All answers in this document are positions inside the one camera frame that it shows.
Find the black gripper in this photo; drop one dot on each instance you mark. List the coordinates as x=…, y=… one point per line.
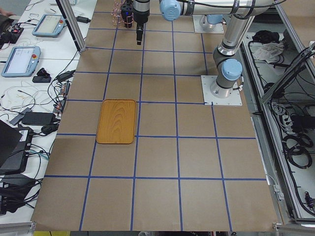
x=141, y=15

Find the dark glass wine bottle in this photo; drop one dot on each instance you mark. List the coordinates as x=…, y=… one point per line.
x=127, y=13

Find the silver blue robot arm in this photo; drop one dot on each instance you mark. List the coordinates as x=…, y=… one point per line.
x=173, y=9
x=229, y=68

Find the wooden tray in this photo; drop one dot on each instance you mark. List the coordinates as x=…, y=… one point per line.
x=116, y=122

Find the blue teach pendant upper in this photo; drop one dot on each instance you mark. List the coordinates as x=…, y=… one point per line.
x=49, y=26

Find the blue teach pendant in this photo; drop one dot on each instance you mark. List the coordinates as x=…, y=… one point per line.
x=49, y=26
x=22, y=61

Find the blue teach pendant lower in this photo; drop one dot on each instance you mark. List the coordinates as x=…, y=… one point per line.
x=22, y=61

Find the white cloth bundle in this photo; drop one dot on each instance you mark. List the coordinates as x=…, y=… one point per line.
x=269, y=52

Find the black power brick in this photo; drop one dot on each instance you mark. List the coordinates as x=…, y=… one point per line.
x=38, y=118

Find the black laptop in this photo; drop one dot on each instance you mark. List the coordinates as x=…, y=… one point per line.
x=14, y=144

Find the copper wire bottle basket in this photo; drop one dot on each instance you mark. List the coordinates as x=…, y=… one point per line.
x=116, y=13

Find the aluminium frame post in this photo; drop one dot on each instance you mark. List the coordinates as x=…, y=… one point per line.
x=70, y=19

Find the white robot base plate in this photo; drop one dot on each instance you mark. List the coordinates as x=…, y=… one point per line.
x=217, y=96

